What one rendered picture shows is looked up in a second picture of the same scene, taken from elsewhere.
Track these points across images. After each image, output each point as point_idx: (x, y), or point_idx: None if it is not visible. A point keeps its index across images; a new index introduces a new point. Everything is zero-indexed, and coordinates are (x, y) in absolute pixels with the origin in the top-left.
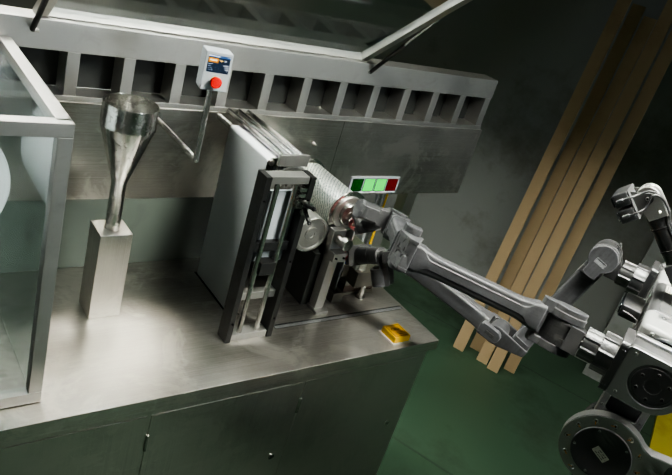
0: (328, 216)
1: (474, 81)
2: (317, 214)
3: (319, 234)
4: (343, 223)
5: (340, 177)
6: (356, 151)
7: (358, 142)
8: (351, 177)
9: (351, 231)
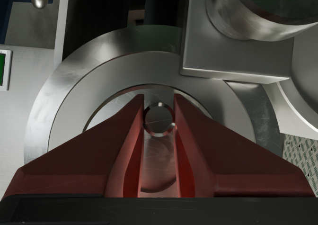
0: (281, 145)
1: None
2: (296, 130)
3: (311, 31)
4: (199, 108)
5: (38, 90)
6: (9, 150)
7: (9, 172)
8: (7, 88)
9: (74, 9)
